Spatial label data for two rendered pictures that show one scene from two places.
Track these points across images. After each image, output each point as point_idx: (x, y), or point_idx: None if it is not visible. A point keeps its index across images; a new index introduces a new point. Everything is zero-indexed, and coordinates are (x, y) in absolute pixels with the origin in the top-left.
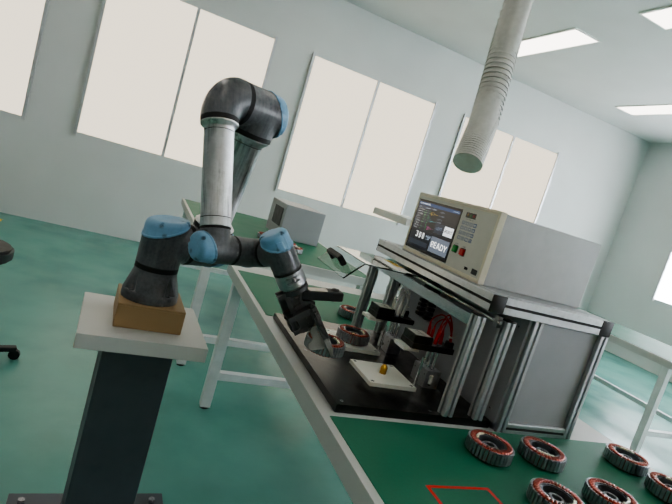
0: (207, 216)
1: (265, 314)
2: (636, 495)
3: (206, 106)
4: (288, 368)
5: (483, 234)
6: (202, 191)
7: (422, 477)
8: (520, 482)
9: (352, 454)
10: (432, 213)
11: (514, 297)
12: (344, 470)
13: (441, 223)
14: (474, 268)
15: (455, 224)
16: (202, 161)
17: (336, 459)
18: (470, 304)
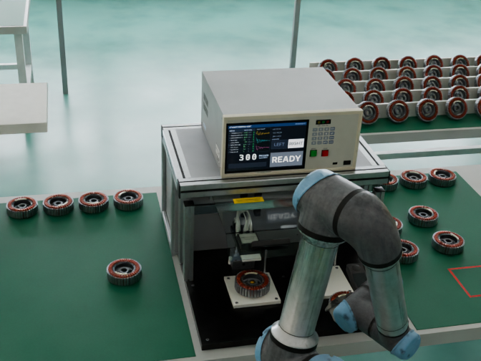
0: (406, 322)
1: (193, 357)
2: (394, 200)
3: (397, 250)
4: (331, 349)
5: (346, 132)
6: (399, 312)
7: (462, 296)
8: (426, 251)
9: (462, 325)
10: (259, 133)
11: (371, 158)
12: (468, 334)
13: (280, 138)
14: (346, 160)
15: (303, 134)
16: (389, 293)
17: (455, 337)
18: None
